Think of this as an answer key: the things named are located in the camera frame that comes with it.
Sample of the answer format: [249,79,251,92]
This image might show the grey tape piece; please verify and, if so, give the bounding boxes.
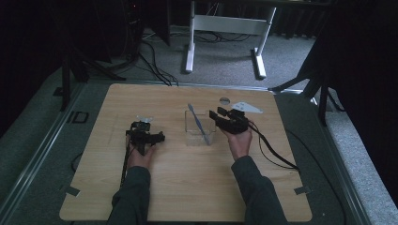
[293,185,313,196]
[60,185,82,198]

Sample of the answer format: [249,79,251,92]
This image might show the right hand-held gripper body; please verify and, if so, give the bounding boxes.
[218,100,264,136]

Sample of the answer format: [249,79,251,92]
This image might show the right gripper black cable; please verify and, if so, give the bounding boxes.
[247,120,348,225]

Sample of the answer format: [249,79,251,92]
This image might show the person's right hand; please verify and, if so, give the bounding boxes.
[222,126,253,162]

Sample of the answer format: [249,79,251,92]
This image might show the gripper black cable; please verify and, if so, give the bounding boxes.
[247,120,348,225]
[119,137,133,188]

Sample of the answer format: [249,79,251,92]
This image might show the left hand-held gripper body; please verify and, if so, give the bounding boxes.
[125,115,166,157]

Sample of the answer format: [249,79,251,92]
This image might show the black cable loop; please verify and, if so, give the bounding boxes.
[70,151,84,173]

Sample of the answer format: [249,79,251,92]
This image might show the white desk frame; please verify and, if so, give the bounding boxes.
[184,0,278,80]

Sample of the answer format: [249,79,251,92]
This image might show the black rectangular floor bracket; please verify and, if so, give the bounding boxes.
[66,110,90,125]

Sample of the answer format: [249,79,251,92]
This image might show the black floor cables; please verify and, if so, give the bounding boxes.
[137,39,180,87]

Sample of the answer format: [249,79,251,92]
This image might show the black tripod stand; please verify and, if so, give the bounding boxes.
[52,46,127,113]
[268,31,345,128]

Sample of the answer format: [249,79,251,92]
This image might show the clear plastic container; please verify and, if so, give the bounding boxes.
[183,109,218,147]

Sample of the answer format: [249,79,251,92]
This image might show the black computer tower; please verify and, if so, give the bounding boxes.
[122,0,145,60]

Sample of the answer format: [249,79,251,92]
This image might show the black cables under desk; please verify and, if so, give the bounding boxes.
[142,27,252,44]

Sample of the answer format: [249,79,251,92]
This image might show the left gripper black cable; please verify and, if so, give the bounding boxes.
[119,137,133,188]

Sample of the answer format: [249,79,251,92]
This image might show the dark curtain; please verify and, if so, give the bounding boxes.
[0,0,126,139]
[313,0,398,199]

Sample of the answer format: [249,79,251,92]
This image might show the person's left hand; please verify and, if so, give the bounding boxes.
[127,143,158,171]

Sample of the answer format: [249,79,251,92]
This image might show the blue toothbrush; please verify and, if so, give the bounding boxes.
[187,102,211,146]

